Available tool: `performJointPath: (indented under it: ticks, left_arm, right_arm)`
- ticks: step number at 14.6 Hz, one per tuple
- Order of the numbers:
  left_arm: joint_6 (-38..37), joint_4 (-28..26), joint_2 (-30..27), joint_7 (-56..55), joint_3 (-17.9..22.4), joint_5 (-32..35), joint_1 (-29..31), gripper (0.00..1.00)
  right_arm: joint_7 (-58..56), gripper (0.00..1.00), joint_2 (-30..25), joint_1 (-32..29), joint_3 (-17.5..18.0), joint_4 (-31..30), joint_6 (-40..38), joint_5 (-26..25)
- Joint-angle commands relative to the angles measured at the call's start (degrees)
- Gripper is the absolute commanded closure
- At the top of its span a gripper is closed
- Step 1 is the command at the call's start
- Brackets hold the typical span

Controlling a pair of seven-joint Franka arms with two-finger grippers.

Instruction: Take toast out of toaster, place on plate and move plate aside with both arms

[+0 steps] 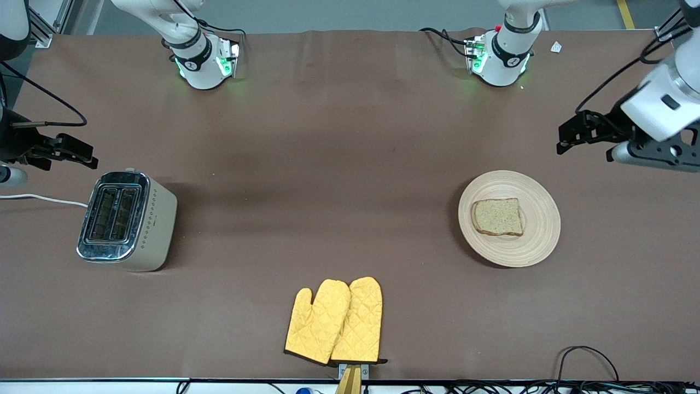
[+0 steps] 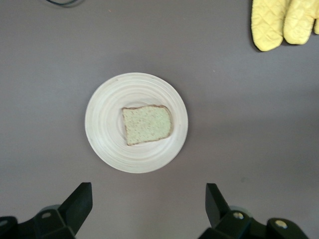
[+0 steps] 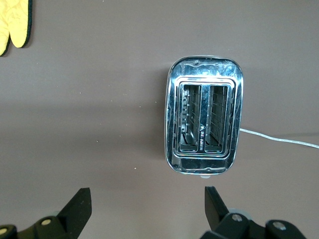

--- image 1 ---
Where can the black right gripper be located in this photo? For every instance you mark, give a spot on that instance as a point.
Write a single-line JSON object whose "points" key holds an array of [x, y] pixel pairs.
{"points": [[17, 143]]}

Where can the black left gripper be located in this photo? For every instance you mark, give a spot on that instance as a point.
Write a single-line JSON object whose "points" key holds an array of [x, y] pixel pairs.
{"points": [[613, 123]]}

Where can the round light wooden plate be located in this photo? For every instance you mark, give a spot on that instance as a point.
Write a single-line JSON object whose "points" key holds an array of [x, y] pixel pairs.
{"points": [[541, 241]]}

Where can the brown toast slice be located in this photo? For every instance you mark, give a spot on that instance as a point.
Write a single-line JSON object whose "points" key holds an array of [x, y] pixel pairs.
{"points": [[499, 218]]}

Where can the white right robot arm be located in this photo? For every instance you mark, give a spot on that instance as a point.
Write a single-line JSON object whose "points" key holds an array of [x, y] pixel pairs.
{"points": [[202, 71]]}

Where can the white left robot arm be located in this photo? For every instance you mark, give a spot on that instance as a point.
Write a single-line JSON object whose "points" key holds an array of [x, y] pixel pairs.
{"points": [[661, 104]]}

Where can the small white paper scrap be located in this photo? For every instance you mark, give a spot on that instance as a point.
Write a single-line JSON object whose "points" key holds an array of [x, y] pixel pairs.
{"points": [[556, 47]]}

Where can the beige chrome two-slot toaster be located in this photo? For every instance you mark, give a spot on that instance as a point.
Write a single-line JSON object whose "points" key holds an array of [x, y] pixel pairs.
{"points": [[156, 224]]}

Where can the brown table cover sheet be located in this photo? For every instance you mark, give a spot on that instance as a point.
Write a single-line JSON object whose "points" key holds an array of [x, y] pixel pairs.
{"points": [[355, 137]]}

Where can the yellow quilted oven mitt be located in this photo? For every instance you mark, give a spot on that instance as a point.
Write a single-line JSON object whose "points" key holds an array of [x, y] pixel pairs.
{"points": [[361, 323], [317, 323]]}

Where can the aluminium frame profile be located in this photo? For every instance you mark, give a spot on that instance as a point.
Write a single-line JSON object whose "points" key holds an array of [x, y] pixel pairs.
{"points": [[664, 30], [46, 24]]}

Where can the wooden stick with metal bracket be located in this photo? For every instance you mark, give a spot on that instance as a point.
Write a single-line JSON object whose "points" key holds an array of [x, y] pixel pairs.
{"points": [[350, 380]]}

